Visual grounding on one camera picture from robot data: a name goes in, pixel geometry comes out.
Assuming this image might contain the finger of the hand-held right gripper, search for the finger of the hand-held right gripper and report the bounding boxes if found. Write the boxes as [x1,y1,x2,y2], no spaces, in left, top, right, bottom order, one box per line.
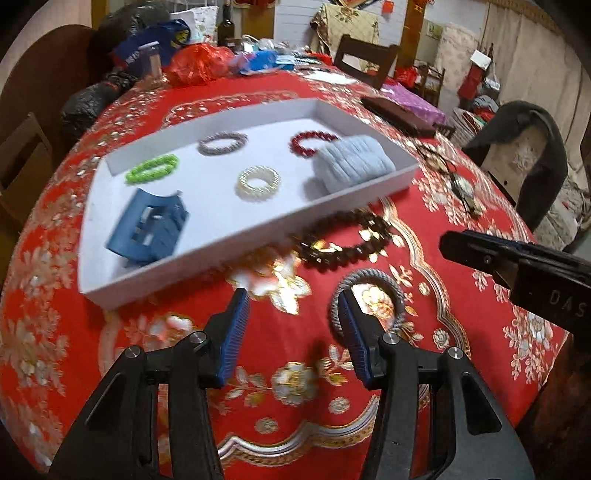
[438,229,525,280]

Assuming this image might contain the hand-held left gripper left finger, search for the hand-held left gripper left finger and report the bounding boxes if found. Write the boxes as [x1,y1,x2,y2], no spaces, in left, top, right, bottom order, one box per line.
[48,287,252,480]

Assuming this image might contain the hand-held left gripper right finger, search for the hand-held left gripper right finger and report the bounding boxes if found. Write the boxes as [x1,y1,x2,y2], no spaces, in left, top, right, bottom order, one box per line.
[337,288,536,480]

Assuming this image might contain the grey braided bracelet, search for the grey braided bracelet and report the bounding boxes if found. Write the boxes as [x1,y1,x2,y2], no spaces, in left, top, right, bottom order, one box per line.
[328,269,408,344]
[198,131,249,157]

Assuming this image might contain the dark bead bracelet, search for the dark bead bracelet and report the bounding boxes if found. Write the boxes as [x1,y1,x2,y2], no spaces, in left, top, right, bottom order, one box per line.
[294,209,394,273]

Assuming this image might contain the white cardboard tray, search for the white cardboard tray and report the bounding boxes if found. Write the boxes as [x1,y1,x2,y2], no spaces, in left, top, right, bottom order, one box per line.
[78,97,421,310]

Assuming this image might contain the blue hair claw clip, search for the blue hair claw clip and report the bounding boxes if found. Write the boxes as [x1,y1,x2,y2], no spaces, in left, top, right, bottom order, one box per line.
[106,188,191,267]

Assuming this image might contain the light blue fluffy scrunchie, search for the light blue fluffy scrunchie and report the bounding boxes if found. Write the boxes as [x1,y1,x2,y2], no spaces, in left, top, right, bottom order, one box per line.
[314,135,397,192]

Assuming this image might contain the pale gold spiral hair tie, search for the pale gold spiral hair tie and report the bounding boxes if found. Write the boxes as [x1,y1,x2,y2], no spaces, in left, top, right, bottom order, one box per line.
[236,165,281,197]

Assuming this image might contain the green bead bracelet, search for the green bead bracelet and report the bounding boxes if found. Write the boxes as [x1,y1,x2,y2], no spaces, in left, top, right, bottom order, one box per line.
[126,153,180,185]

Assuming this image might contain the red bead bracelet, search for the red bead bracelet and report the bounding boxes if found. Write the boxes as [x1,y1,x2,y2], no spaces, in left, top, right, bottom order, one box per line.
[288,130,340,158]

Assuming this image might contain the red floral tablecloth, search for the red floral tablecloth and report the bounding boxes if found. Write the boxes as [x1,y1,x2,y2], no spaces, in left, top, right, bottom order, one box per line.
[0,69,571,467]

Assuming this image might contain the beige floral chair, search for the beige floral chair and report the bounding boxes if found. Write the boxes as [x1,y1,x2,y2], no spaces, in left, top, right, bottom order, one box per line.
[480,124,541,204]

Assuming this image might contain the brown leather wallet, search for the brown leather wallet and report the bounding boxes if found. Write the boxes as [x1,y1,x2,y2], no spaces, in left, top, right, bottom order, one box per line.
[360,95,437,137]

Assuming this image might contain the purple tablecloth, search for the purple tablecloth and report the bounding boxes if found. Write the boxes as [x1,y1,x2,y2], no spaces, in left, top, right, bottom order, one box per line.
[383,76,448,125]

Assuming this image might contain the small wooden chair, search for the small wooden chair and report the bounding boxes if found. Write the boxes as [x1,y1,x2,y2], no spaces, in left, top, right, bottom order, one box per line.
[418,65,446,104]

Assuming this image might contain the dark wooden chair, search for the dark wooden chair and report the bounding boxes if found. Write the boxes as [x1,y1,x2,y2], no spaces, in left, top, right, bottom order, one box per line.
[333,34,402,90]

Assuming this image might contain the white paper sheet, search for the white paper sheet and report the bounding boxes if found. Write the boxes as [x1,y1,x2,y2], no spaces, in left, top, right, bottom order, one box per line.
[305,68,358,86]

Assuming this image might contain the floral chair cover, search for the floral chair cover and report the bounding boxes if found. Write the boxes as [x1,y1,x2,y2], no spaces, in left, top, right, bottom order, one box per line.
[310,2,380,47]

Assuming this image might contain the red plastic bag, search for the red plastic bag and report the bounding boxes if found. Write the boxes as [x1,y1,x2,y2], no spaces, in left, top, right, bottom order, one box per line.
[165,44,235,88]

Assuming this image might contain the small black plastic bag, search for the small black plastic bag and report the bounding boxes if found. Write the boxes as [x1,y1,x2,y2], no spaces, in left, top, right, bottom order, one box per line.
[60,71,139,144]

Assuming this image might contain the brown wooden chair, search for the brown wooden chair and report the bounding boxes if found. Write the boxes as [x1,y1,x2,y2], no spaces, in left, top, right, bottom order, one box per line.
[0,113,54,222]

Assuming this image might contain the blue tissue packet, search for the blue tissue packet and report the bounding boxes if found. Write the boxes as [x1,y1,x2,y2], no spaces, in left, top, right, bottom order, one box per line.
[231,50,280,75]

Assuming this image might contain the clear plastic jar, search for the clear plastic jar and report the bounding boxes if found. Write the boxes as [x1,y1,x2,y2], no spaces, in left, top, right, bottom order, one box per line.
[139,41,163,88]

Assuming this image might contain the blue fabric bag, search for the blue fabric bag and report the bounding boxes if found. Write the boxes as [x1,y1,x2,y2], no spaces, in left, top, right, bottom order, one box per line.
[111,21,191,70]

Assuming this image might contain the dark wine bottle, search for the dark wine bottle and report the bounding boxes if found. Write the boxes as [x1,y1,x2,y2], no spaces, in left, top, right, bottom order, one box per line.
[217,0,237,47]

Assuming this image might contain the white paper gift bag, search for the white paper gift bag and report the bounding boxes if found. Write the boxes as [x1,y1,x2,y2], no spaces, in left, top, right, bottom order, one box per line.
[173,4,220,47]

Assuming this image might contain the large black plastic bag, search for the large black plastic bag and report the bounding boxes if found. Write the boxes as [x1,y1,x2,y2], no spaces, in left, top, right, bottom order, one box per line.
[90,0,171,51]

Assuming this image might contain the round wooden tabletop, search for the round wooden tabletop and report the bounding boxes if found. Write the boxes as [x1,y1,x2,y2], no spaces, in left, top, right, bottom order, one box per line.
[0,24,95,134]

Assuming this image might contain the black hair ties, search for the black hair ties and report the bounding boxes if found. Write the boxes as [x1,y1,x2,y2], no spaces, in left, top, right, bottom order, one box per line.
[413,141,455,174]

